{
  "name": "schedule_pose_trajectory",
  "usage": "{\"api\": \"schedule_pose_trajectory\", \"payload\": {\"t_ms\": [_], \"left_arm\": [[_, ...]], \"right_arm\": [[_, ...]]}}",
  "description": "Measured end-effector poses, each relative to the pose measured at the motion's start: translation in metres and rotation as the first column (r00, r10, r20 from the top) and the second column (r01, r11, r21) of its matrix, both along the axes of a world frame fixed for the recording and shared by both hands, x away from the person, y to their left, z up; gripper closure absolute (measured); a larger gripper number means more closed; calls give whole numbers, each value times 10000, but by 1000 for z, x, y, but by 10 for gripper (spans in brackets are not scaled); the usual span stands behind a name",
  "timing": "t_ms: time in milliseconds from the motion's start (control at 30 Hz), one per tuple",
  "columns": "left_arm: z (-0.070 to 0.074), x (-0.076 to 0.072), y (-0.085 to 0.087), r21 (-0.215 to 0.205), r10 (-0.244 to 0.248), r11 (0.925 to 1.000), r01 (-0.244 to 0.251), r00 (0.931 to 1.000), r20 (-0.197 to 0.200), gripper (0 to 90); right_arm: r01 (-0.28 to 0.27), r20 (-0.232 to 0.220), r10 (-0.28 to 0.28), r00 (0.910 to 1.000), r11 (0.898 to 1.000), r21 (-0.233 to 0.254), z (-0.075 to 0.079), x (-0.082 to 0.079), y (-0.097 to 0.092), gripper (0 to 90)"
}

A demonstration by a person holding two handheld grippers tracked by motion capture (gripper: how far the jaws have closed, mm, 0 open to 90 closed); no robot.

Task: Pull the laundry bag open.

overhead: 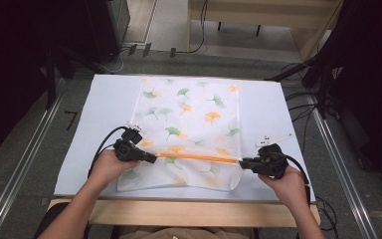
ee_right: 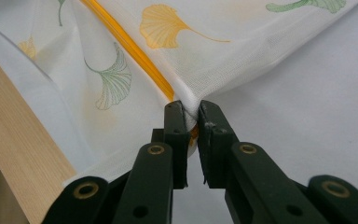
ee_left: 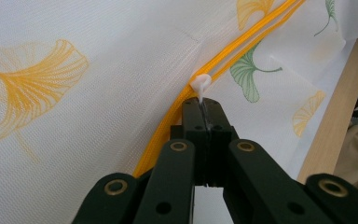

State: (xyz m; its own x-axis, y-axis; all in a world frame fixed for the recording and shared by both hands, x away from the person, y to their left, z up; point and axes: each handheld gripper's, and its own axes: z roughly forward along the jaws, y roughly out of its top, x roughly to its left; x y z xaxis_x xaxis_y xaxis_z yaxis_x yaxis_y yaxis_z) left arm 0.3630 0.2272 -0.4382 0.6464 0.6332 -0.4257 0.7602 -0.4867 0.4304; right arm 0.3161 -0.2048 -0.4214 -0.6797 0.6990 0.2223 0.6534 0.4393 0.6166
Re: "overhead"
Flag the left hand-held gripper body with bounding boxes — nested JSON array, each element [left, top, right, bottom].
[[112, 121, 146, 163]]

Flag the black metal stand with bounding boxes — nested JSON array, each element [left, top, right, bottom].
[[43, 48, 58, 112], [264, 54, 334, 120]]

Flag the white leaf print pillowcase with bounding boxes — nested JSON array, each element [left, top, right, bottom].
[[116, 76, 244, 193]]

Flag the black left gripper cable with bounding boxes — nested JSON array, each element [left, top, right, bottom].
[[87, 124, 129, 179]]

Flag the black floor cable with plug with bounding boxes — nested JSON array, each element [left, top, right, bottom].
[[169, 0, 210, 59]]

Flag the person's right hand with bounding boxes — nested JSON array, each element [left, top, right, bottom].
[[258, 164, 308, 214]]

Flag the light wooden bench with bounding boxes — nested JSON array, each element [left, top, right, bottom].
[[186, 0, 343, 62]]

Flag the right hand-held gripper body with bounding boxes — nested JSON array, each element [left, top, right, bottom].
[[251, 132, 293, 180]]

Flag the wooden table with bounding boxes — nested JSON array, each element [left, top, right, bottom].
[[47, 197, 321, 229]]

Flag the dark curtain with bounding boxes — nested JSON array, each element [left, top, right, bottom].
[[311, 0, 382, 187], [0, 0, 94, 163]]

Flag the white floor cable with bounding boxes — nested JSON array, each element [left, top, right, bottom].
[[98, 48, 131, 75]]

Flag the person's tan trousers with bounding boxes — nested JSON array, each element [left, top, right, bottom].
[[118, 226, 251, 239]]

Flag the metal floor rail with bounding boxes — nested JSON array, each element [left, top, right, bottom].
[[0, 94, 65, 239], [306, 95, 379, 239]]

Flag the pale blue table mat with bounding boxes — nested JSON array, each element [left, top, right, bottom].
[[53, 73, 316, 203]]

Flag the person's left hand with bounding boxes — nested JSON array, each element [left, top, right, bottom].
[[89, 148, 141, 191]]

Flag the black cabinet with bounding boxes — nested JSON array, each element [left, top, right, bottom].
[[85, 0, 131, 65]]

